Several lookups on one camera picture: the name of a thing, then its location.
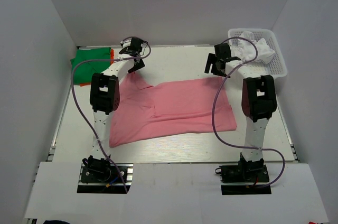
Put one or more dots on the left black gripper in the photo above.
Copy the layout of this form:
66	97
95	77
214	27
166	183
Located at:
140	65

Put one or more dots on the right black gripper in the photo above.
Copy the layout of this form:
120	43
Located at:
212	59

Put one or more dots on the pink t shirt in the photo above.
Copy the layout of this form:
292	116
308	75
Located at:
169	108

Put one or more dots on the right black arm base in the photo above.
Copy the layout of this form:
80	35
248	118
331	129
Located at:
233	182

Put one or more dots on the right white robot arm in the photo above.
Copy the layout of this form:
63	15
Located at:
258	102

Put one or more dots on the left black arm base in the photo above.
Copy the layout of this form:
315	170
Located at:
108	182

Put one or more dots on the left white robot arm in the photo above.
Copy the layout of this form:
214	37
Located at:
105	89

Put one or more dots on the orange folded t shirt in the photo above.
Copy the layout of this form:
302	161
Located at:
112	55

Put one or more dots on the green folded t shirt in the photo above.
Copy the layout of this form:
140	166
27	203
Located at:
84	65

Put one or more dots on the white plastic basket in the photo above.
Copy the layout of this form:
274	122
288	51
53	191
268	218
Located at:
261	49

